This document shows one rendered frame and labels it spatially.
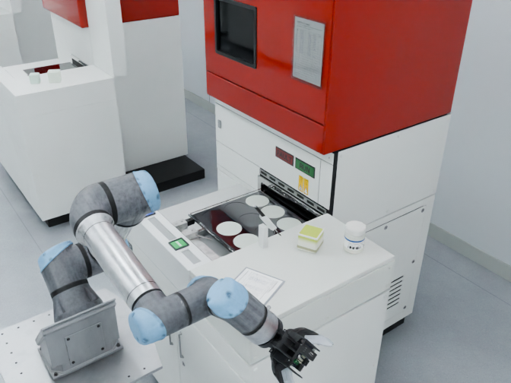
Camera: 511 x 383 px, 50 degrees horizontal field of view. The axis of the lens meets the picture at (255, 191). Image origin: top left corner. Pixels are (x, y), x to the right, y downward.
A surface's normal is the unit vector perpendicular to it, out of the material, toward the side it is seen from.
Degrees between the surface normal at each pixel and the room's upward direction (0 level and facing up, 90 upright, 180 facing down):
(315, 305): 90
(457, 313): 0
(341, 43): 90
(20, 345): 0
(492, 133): 90
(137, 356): 0
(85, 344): 90
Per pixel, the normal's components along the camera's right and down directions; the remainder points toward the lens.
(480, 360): 0.00, -0.87
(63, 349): 0.60, 0.40
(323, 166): -0.81, 0.29
